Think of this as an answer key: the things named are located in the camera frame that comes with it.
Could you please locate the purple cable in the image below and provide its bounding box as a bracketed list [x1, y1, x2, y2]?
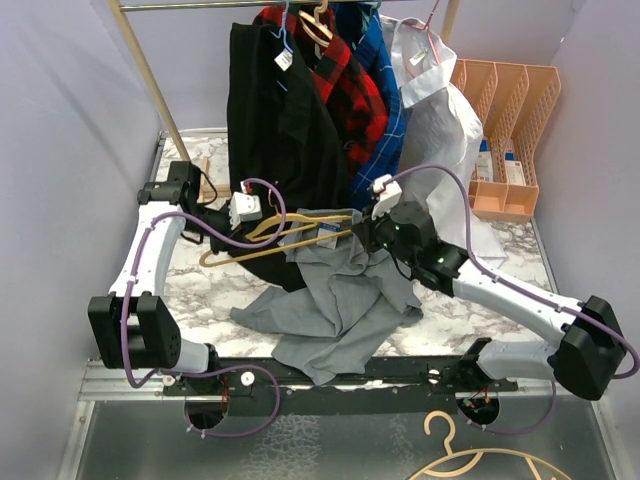
[120, 178, 287, 441]
[384, 163, 640, 435]

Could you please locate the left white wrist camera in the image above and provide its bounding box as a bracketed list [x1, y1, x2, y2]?
[229, 192, 262, 229]

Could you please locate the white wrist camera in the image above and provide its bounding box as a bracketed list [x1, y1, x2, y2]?
[229, 192, 262, 229]
[371, 174, 402, 220]

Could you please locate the wooden clothes rack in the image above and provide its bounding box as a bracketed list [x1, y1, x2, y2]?
[104, 0, 461, 204]

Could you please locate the black hanging shirt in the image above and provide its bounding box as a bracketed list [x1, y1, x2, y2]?
[209, 22, 354, 294]

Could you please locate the orange plastic file organizer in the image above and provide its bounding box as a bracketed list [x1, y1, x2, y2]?
[452, 59, 561, 223]

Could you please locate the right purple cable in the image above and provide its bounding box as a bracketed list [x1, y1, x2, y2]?
[384, 163, 640, 435]

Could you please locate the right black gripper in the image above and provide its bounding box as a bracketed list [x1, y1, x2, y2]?
[351, 200, 418, 269]

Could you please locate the blue wire hanger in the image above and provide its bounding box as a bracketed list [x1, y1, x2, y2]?
[274, 0, 293, 73]

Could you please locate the beige wooden hanger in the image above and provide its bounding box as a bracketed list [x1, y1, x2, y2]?
[298, 0, 333, 48]

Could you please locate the blue plaid shirt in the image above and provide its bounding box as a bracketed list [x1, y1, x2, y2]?
[334, 2, 406, 210]

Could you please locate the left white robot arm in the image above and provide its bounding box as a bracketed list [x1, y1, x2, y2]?
[88, 161, 231, 395]

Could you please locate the pink wire hanger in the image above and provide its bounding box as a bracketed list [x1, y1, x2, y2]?
[405, 0, 441, 67]

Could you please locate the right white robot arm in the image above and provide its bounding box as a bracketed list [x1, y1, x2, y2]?
[352, 202, 630, 401]

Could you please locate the white hanging shirt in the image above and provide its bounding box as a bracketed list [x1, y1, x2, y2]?
[381, 17, 483, 247]

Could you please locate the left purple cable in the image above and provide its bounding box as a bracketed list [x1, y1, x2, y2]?
[120, 178, 287, 441]

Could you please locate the white box in organizer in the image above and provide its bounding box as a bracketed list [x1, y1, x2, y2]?
[475, 138, 495, 182]
[504, 139, 527, 186]

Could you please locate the red black plaid shirt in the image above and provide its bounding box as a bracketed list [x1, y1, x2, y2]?
[254, 5, 389, 178]

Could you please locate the yellow wire hanger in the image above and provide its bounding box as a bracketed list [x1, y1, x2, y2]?
[199, 212, 352, 268]

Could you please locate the beige hanger in foreground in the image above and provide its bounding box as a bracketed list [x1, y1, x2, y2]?
[410, 410, 571, 480]

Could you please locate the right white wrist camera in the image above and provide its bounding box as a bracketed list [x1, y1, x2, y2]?
[371, 174, 402, 220]

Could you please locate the grey button shirt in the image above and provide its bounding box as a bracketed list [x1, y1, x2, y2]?
[230, 230, 423, 385]

